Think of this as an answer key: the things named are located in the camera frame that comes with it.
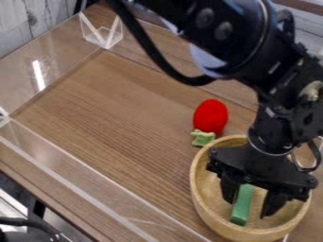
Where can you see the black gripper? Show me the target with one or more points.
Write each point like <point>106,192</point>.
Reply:
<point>244,164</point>

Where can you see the long green block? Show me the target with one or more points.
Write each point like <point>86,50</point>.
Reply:
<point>242,205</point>

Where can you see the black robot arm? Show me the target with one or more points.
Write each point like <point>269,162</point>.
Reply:
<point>244,40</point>

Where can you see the brown wooden bowl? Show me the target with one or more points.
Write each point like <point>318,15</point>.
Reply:
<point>214,210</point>

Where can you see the red plush strawberry toy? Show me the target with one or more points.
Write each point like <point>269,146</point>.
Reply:
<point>210,120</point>

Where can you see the black metal table frame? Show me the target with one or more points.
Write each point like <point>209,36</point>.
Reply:
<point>27,220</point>

